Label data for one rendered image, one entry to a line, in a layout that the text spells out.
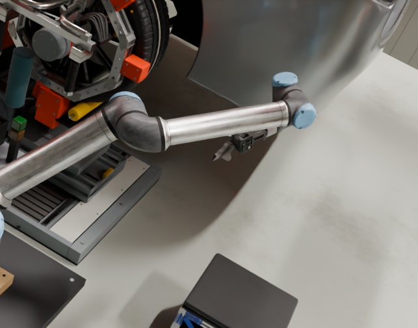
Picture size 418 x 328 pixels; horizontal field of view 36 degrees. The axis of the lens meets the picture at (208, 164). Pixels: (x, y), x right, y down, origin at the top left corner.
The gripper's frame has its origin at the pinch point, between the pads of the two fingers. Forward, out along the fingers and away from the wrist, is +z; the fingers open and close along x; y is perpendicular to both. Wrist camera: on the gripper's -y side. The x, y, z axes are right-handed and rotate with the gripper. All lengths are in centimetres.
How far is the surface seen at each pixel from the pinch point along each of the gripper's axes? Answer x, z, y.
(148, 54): -2, -5, -57
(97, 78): 18, 12, -78
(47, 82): 13, 33, -82
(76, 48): -21, 26, -52
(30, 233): 63, 65, -51
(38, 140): 49, 43, -90
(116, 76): 3, 10, -57
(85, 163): 57, 29, -70
